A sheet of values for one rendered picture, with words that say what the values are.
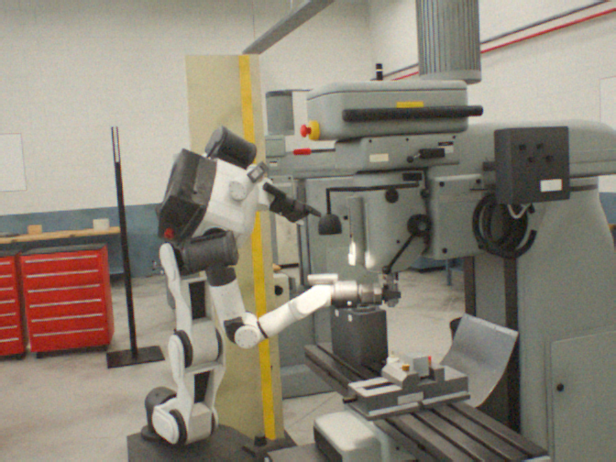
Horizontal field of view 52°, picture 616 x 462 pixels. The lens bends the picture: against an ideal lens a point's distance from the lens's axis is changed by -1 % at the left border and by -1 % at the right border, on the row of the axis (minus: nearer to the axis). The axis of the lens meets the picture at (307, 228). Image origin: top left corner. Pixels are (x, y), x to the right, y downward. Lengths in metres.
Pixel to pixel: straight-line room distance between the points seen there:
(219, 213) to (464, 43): 0.92
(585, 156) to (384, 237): 0.77
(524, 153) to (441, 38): 0.48
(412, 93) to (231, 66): 1.89
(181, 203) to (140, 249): 8.90
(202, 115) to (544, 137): 2.18
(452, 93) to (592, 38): 5.55
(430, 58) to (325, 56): 9.71
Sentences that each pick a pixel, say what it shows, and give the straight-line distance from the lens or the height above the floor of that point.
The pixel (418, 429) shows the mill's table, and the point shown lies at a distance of 1.84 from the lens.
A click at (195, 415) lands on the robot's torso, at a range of 2.55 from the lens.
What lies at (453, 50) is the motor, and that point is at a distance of 2.09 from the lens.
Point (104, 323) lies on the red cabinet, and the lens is 6.43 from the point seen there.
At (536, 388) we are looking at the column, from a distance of 2.22.
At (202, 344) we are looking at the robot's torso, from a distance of 2.39.
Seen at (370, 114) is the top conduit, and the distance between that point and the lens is 1.84.
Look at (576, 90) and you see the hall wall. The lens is 7.64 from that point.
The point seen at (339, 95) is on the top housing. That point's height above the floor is 1.85.
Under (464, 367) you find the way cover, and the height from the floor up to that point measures 0.93.
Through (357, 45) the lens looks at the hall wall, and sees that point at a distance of 12.05.
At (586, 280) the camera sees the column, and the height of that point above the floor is 1.23.
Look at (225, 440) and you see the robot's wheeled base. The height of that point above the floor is 0.57.
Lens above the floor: 1.65
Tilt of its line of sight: 6 degrees down
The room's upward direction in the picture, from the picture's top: 4 degrees counter-clockwise
